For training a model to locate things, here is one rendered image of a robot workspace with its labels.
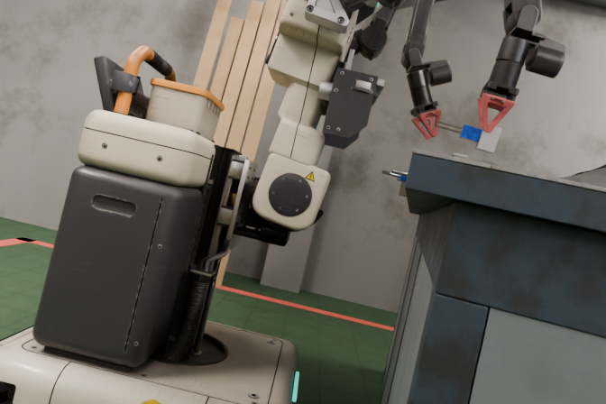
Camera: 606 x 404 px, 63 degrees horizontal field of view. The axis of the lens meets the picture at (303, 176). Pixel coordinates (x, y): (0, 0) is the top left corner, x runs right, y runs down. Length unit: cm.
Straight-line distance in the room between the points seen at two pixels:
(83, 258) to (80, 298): 8
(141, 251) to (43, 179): 343
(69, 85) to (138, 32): 70
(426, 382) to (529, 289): 13
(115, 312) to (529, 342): 84
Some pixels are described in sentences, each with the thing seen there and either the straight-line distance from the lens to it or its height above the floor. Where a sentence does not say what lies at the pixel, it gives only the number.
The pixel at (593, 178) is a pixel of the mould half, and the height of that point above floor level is 90.
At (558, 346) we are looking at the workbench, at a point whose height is 65.
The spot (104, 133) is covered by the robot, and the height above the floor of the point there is 76.
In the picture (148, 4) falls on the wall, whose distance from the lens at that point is 443.
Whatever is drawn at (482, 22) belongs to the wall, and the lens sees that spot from 436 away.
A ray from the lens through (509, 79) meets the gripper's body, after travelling 115.
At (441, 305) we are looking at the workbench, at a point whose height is 66.
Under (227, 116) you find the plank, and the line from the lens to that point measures 366.
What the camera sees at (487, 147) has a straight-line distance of 113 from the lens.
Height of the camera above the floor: 74
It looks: 2 degrees up
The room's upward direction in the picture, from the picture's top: 13 degrees clockwise
